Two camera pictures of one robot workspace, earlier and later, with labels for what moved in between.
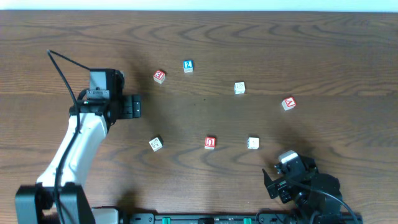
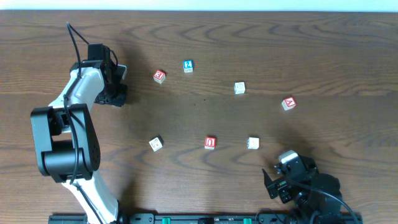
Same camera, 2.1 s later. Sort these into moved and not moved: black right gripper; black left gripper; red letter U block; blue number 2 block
Moved: black left gripper
Not moved: black right gripper; red letter U block; blue number 2 block
